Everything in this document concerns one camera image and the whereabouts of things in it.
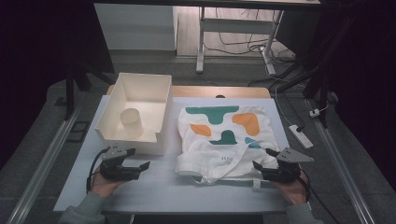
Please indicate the black floor plate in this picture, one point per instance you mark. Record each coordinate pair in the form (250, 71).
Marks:
(71, 137)

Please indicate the black metal stand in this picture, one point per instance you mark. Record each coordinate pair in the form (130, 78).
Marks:
(70, 90)
(320, 84)

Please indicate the person's left hand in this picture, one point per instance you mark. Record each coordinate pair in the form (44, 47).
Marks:
(101, 186)

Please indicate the white cabinet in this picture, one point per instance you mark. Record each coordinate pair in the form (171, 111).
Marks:
(134, 28)

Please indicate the person's right hand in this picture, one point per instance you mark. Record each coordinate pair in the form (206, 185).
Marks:
(295, 191)

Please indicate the white power strip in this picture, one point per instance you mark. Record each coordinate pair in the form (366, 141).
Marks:
(300, 136)

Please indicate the white desk frame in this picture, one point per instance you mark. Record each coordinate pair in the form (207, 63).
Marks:
(236, 25)

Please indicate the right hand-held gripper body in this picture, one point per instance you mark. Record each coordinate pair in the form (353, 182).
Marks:
(286, 174)

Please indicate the white table mat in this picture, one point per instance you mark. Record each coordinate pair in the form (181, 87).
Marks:
(155, 194)

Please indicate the white cup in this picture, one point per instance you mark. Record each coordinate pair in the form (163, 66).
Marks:
(131, 121)

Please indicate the white storage box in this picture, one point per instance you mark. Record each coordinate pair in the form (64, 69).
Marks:
(152, 90)

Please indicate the small white adapter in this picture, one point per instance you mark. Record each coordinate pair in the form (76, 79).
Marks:
(314, 113)

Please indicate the aluminium rail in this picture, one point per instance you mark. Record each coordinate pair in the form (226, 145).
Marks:
(342, 174)
(43, 168)

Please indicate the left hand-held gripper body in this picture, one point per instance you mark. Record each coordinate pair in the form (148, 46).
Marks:
(118, 172)

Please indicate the white tote bag coloured patches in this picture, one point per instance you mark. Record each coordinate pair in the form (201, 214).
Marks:
(218, 149)

